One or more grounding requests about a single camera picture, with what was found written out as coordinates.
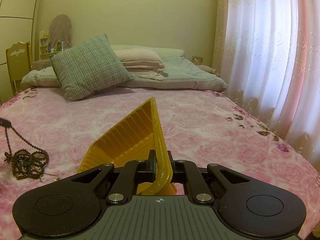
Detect yellow plastic tray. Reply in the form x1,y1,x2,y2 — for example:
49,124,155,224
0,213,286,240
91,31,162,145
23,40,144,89
77,97,177,196

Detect dark brown bead necklace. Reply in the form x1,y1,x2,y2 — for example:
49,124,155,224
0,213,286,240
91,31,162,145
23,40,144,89
0,118,50,181

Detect grey green folded quilt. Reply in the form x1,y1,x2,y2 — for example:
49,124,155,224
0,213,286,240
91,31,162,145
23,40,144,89
22,47,227,92

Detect folded pink towels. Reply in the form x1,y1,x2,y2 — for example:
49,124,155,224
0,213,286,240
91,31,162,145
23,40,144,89
114,48,165,81

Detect small wicker basket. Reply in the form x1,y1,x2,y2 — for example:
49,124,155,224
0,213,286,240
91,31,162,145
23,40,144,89
192,56,203,66

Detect pink floral bedspread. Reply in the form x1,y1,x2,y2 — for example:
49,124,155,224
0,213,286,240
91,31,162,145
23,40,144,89
1,88,319,239

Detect green checkered cushion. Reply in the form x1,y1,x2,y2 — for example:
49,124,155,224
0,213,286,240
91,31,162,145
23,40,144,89
51,34,133,101

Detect white pink sheer curtain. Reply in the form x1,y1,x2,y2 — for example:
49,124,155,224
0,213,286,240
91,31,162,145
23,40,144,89
212,0,319,168

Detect dresser shelf with bottles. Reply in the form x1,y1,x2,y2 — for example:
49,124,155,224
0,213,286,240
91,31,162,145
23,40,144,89
39,31,63,60

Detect cloth covered mirror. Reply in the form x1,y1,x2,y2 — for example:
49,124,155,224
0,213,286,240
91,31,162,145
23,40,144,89
49,14,72,49

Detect wooden chair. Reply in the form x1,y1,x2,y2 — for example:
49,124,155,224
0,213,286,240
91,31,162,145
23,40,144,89
5,42,31,95

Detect white wardrobe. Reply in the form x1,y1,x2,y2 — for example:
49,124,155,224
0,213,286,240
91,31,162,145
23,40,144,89
1,0,37,103

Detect thin gold chain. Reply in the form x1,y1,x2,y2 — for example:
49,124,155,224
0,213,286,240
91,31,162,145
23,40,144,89
38,171,61,183

